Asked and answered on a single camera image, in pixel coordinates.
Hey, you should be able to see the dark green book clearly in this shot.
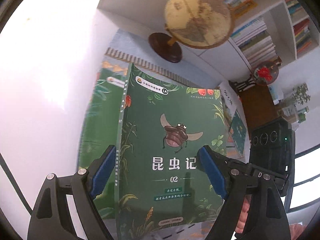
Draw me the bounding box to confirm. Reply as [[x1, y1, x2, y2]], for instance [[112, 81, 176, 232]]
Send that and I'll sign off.
[[77, 67, 128, 221]]

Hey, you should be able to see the white rabbit hill book two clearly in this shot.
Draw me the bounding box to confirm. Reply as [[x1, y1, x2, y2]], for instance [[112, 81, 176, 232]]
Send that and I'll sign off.
[[218, 81, 238, 127]]

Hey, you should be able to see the white bookshelf with books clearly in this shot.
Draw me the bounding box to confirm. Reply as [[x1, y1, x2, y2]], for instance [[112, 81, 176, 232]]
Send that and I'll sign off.
[[98, 0, 319, 81]]

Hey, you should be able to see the right hand pink sleeve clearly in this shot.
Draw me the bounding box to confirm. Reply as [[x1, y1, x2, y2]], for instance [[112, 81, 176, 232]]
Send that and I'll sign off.
[[235, 195, 251, 233]]

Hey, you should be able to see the dark wooden cabinet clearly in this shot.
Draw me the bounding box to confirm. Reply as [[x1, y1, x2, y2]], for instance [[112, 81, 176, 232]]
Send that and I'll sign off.
[[239, 85, 278, 137]]

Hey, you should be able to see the tissue box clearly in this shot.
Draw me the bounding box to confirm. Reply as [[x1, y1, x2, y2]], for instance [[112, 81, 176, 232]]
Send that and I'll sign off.
[[268, 84, 284, 105]]

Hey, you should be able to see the potted green plant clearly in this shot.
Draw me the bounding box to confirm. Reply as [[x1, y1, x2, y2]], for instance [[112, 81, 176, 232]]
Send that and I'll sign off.
[[284, 83, 311, 107]]

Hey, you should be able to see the embroidered round fan on stand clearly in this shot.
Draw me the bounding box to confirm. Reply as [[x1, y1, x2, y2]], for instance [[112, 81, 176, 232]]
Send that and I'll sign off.
[[228, 57, 282, 93]]

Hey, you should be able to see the patterned blue table runner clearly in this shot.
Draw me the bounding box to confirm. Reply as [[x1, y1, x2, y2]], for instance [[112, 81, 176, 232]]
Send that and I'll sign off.
[[100, 28, 251, 240]]

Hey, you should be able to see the antique yellow desk globe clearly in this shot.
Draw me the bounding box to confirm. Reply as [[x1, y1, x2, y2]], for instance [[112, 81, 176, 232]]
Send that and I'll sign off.
[[148, 0, 235, 63]]

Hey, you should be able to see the black cable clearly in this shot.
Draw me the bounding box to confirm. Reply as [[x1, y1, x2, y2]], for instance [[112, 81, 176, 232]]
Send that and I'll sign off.
[[0, 153, 33, 215]]

